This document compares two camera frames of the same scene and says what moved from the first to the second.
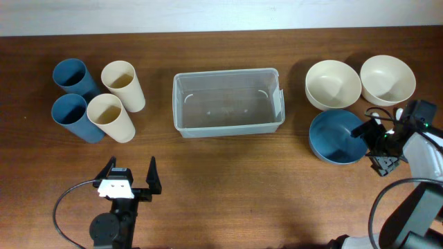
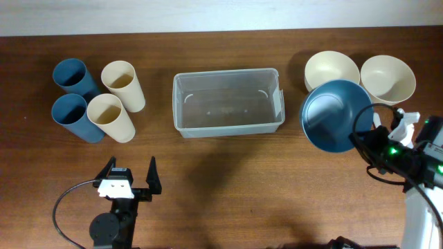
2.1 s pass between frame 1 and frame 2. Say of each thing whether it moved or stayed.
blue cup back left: stayed
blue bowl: moved
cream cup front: stayed
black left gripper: stayed
